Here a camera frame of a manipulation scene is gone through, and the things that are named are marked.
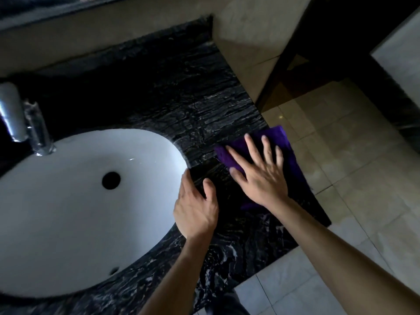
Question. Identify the person's left hand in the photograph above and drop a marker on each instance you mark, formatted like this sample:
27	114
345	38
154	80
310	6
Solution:
195	213

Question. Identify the person's right hand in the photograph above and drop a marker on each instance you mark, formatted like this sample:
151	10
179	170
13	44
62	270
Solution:
262	183

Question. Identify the person's right middle finger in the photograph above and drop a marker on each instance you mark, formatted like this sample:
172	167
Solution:
253	149

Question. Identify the person's right little finger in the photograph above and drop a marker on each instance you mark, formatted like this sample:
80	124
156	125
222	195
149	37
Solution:
279	156

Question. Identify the person's left thumb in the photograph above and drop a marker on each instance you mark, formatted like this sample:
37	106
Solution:
210	190

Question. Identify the person's right thumb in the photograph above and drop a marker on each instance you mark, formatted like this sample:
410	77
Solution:
237	175

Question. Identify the purple cleaning cloth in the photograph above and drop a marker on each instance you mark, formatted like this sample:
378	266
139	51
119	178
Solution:
295	167

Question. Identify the person's left forearm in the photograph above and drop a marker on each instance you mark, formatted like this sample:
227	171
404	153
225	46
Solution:
179	275

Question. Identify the person's right forearm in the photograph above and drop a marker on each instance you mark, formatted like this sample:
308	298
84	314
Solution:
341	259

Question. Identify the person's grey trousers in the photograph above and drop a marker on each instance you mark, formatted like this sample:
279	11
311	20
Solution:
226	305

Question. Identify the white oval sink basin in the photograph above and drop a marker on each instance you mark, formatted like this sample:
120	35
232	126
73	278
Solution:
72	219

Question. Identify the chrome faucet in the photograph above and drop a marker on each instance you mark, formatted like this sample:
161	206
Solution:
19	118

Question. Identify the dark wooden door frame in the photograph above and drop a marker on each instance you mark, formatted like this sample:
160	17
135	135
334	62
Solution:
328	36

